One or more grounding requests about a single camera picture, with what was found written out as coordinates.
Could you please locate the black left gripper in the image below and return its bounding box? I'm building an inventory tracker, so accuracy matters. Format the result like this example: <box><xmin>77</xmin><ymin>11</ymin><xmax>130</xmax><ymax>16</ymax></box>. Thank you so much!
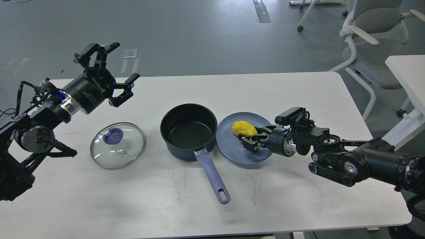
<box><xmin>62</xmin><ymin>42</ymin><xmax>140</xmax><ymax>115</ymax></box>

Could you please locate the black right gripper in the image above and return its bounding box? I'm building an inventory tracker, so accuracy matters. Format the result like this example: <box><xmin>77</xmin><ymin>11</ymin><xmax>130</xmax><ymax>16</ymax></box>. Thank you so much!
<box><xmin>238</xmin><ymin>125</ymin><xmax>296</xmax><ymax>157</ymax></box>

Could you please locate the yellow potato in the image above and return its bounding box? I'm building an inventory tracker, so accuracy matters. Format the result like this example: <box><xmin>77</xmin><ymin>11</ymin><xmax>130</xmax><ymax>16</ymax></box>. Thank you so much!
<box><xmin>232</xmin><ymin>120</ymin><xmax>257</xmax><ymax>136</ymax></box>

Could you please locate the glass pot lid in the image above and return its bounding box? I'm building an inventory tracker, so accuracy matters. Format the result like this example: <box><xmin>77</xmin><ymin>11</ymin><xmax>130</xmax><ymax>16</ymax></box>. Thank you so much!
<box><xmin>90</xmin><ymin>122</ymin><xmax>146</xmax><ymax>170</ymax></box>

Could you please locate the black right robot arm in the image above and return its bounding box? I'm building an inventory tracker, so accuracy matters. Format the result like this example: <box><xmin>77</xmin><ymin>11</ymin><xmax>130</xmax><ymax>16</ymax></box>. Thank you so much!
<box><xmin>237</xmin><ymin>107</ymin><xmax>425</xmax><ymax>220</ymax></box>

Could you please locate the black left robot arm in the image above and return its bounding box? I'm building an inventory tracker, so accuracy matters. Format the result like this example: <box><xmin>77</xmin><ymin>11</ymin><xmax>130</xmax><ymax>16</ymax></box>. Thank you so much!
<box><xmin>0</xmin><ymin>42</ymin><xmax>139</xmax><ymax>201</ymax></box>

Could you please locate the blue plate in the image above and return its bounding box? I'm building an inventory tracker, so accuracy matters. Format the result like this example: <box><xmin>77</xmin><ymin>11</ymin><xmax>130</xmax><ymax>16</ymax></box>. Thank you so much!
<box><xmin>216</xmin><ymin>112</ymin><xmax>272</xmax><ymax>165</ymax></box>

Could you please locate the dark blue saucepan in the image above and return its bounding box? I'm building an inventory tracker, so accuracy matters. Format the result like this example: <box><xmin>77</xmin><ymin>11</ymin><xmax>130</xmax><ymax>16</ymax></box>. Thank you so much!
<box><xmin>160</xmin><ymin>103</ymin><xmax>231</xmax><ymax>204</ymax></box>

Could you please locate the white chair base with casters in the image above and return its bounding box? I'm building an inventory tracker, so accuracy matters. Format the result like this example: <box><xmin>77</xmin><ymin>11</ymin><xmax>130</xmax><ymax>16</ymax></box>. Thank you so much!
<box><xmin>289</xmin><ymin>0</ymin><xmax>349</xmax><ymax>32</ymax></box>

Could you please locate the white grey office chair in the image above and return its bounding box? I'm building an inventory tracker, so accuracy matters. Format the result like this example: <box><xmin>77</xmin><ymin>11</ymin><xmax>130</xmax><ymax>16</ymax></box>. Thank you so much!
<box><xmin>331</xmin><ymin>0</ymin><xmax>424</xmax><ymax>120</ymax></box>

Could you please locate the white side table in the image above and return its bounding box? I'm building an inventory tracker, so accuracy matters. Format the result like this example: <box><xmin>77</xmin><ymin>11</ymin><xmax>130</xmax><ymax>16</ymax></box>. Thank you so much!
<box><xmin>383</xmin><ymin>55</ymin><xmax>425</xmax><ymax>149</ymax></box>

